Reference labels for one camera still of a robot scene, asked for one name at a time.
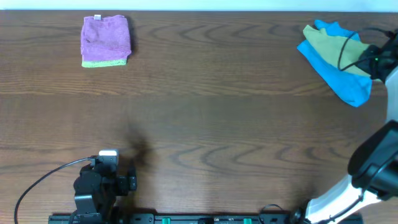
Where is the light green cloth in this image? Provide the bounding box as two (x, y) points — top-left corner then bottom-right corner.
(303, 23), (371, 84)

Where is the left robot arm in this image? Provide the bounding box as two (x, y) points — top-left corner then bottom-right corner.
(68, 156), (137, 224)

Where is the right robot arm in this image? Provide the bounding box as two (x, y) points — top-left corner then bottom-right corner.
(289, 30), (397, 224)

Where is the blue cloth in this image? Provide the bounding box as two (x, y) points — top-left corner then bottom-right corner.
(297, 20), (372, 107)

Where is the folded green cloth under purple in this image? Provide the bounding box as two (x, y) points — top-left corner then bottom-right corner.
(81, 59), (127, 68)

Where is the right black cable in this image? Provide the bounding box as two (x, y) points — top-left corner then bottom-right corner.
(337, 27), (396, 72)

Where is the black cable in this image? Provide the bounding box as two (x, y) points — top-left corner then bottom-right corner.
(337, 27), (396, 72)
(14, 157), (96, 224)

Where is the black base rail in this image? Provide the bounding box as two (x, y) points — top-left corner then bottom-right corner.
(47, 212), (364, 224)

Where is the left black cable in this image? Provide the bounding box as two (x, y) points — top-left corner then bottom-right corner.
(14, 157), (96, 224)

